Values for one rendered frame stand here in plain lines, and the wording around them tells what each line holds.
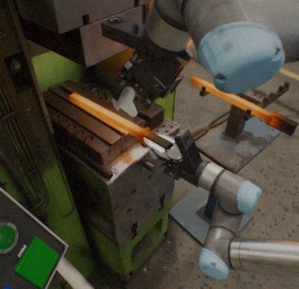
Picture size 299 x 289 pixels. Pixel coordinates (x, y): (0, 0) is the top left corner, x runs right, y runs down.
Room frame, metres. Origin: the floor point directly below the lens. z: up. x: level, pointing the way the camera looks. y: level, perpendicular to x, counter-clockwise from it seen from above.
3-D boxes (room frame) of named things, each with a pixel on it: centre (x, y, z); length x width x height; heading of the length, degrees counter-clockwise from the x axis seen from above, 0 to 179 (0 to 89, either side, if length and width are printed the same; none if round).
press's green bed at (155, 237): (0.84, 0.21, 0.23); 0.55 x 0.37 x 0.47; 49
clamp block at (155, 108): (0.83, 0.01, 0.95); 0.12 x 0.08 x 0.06; 49
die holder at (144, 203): (0.84, 0.21, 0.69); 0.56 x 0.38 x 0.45; 49
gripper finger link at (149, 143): (0.58, -0.01, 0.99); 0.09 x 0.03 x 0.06; 52
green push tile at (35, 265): (0.24, 0.24, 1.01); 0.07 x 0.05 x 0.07; 164
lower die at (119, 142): (0.79, 0.24, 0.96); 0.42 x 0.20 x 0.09; 49
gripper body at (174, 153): (0.53, -0.11, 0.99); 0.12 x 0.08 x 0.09; 49
